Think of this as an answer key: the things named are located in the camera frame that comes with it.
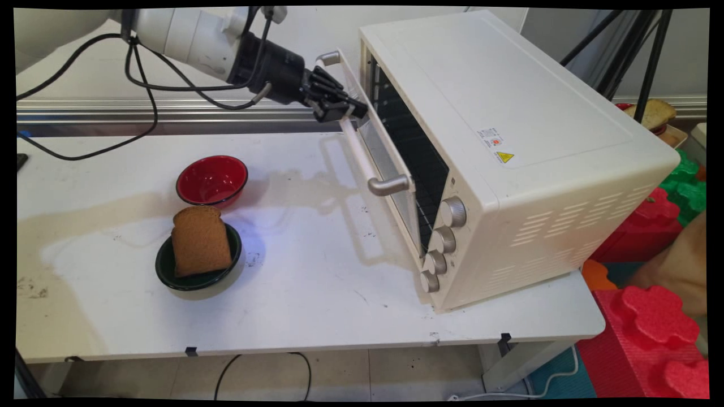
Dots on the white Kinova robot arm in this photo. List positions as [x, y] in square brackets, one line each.
[169, 34]

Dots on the large red foam block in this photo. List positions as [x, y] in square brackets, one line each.
[645, 339]

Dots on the small red foam block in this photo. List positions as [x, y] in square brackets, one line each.
[639, 232]

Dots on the toy bread sandwich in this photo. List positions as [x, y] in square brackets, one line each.
[656, 112]

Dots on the dark green bowl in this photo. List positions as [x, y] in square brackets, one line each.
[198, 280]

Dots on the black tripod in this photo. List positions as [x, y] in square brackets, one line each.
[655, 56]

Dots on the aluminium rail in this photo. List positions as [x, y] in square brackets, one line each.
[226, 116]

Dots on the white table leg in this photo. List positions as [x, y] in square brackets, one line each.
[520, 362]

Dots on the beige tray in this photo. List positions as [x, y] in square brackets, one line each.
[674, 137]

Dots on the silver oven knob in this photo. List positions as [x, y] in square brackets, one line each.
[435, 263]
[453, 212]
[444, 239]
[430, 281]

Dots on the brown toast slice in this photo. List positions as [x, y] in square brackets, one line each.
[199, 243]

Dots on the green foam block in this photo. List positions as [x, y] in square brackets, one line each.
[687, 189]

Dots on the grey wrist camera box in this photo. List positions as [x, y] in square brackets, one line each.
[274, 12]

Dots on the orange foam piece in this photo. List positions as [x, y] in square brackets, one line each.
[597, 274]

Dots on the blue floor mat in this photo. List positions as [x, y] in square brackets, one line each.
[565, 379]

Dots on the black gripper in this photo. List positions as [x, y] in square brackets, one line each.
[274, 70]

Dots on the cream toaster oven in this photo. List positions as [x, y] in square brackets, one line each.
[526, 113]

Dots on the red bowl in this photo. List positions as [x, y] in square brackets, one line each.
[212, 181]

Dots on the tan brown object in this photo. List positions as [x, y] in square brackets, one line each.
[681, 271]

